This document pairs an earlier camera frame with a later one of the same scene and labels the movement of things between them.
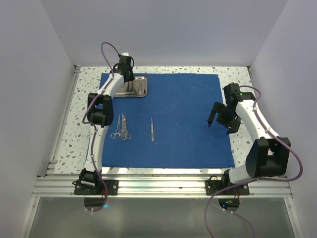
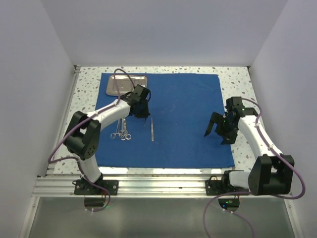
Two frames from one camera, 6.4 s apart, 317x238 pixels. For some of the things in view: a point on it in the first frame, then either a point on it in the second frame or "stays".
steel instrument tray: (137, 88) stays
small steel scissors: (125, 136) stays
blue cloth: (169, 128) stays
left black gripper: (131, 78) to (145, 114)
